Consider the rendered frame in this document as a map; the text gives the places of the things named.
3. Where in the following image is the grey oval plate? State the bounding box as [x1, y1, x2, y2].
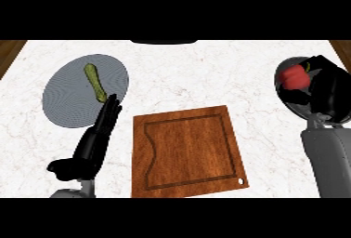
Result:
[41, 53, 130, 129]

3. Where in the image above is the dark rounded appliance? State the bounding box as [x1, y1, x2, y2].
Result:
[129, 39, 199, 46]

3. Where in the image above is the red bell pepper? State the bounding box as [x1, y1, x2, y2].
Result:
[279, 63, 313, 91]

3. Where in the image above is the green cucumber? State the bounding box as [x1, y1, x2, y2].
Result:
[83, 62, 109, 104]

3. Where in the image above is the brown wooden cutting board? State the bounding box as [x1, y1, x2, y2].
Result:
[130, 104, 251, 199]

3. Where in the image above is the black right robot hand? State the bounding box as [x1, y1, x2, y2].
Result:
[282, 54, 351, 126]

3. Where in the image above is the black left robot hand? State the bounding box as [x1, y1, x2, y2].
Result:
[46, 93, 124, 182]

